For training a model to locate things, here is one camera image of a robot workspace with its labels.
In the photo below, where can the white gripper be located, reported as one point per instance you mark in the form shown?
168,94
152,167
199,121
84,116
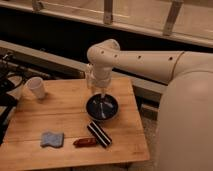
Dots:
101,78

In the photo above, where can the white ceramic cup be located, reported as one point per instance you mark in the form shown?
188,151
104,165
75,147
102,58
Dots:
36,86

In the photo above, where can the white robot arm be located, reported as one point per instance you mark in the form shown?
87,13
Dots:
184,134

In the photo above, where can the dark blue ceramic bowl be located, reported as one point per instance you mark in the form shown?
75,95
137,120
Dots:
102,108

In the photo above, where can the clear glass bottle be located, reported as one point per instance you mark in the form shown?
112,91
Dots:
88,74

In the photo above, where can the black white striped block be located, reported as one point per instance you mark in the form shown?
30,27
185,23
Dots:
99,134

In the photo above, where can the red brown small object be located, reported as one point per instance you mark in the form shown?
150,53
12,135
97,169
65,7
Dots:
85,142

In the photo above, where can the blue sponge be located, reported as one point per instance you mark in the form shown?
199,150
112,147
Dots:
49,139

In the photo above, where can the metal window frame rail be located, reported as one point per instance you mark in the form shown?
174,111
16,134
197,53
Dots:
188,21

